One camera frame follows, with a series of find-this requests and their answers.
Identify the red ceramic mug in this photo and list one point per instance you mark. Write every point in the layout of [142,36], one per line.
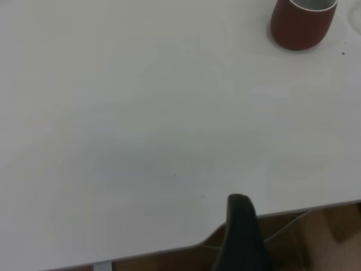
[301,25]

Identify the grey table leg bracket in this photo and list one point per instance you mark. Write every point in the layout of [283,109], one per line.
[103,266]

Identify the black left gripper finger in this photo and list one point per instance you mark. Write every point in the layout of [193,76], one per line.
[242,240]

